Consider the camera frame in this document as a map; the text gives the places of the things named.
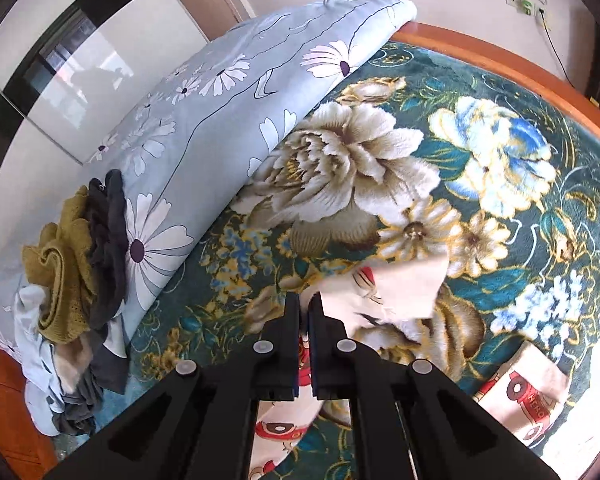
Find beige car print pants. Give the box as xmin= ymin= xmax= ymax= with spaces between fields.
xmin=249 ymin=256 xmax=569 ymax=479

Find dark grey garment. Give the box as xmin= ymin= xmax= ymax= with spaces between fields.
xmin=52 ymin=347 xmax=130 ymax=436

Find cream fluffy sweater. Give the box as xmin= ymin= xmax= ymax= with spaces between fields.
xmin=54 ymin=333 xmax=93 ymax=394

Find light blue shirt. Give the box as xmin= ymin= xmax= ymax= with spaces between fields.
xmin=12 ymin=285 xmax=65 ymax=437

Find orange wooden headboard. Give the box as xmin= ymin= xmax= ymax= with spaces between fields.
xmin=0 ymin=350 xmax=56 ymax=479

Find olive green knit sweater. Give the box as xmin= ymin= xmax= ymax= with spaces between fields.
xmin=21 ymin=186 xmax=96 ymax=344

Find black garment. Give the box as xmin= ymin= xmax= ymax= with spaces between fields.
xmin=85 ymin=169 xmax=129 ymax=330

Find light blue floral duvet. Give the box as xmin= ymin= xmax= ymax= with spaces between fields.
xmin=0 ymin=0 xmax=417 ymax=358

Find teal floral bed blanket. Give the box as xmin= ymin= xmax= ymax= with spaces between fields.
xmin=54 ymin=41 xmax=600 ymax=480

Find orange wooden bed footboard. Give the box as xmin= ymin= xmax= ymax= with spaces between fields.
xmin=391 ymin=22 xmax=600 ymax=140

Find white black glossy wardrobe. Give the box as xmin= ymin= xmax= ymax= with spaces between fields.
xmin=0 ymin=0 xmax=207 ymax=252

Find black power cable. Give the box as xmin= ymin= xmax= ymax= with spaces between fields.
xmin=537 ymin=8 xmax=581 ymax=94

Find wall power socket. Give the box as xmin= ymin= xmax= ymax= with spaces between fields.
xmin=505 ymin=0 xmax=548 ymax=18

